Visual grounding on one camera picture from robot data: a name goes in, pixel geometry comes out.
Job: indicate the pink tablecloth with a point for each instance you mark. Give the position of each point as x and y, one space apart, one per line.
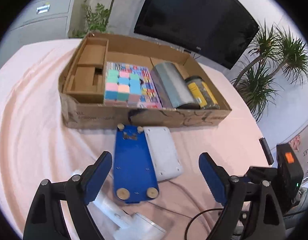
31 117

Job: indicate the yellow label clear jar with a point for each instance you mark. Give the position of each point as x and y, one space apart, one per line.
199 92

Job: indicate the grey metal cabinet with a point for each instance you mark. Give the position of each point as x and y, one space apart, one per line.
44 25

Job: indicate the white flat plastic device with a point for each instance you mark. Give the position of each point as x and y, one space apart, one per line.
164 155

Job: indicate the spiky leaf potted plant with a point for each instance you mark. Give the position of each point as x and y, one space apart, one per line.
256 85

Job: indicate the white hair dryer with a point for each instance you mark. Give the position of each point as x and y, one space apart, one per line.
134 225

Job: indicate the pastel foam cube block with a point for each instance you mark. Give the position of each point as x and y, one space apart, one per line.
121 87

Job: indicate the leafy green potted tree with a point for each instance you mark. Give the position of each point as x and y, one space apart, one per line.
96 17

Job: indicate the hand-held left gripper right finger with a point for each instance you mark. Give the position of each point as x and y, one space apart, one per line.
214 177

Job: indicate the large cardboard box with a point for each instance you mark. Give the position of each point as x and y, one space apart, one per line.
144 118

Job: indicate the blue board with wooden feet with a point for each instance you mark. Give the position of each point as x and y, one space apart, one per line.
131 160

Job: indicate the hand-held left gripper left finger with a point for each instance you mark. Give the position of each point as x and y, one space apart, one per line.
97 177

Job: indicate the silver metal can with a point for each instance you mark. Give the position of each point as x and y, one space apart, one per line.
169 85

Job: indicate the colourful printed cartoon box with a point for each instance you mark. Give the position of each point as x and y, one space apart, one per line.
147 80

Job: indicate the narrow brown cardboard box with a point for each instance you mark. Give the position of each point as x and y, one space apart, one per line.
86 80

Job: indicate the black flat screen television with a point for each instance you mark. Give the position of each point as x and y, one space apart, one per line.
194 17

